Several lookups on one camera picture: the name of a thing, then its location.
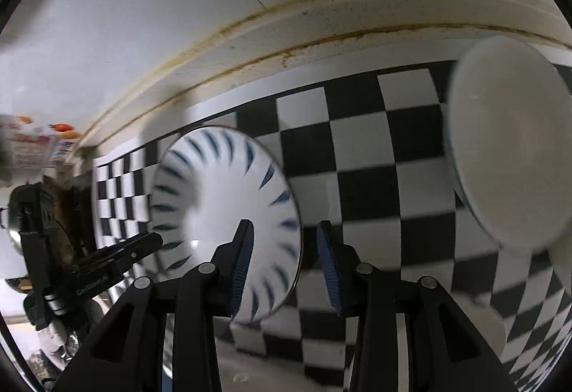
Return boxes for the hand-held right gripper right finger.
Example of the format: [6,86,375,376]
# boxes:
[316,220,519,392]

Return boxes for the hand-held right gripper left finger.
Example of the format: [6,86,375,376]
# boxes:
[54,219,255,392]

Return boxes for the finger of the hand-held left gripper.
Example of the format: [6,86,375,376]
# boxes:
[89,233,164,270]

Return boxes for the blue leaf pattern plate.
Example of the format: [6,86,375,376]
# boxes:
[151,126,303,324]

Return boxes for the white bowl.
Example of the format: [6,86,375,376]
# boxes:
[446,35,572,291]

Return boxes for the black and white checkered mat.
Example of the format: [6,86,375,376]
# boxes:
[92,59,572,392]

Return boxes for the colourful wall sticker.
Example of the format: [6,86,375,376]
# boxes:
[0,114,84,170]

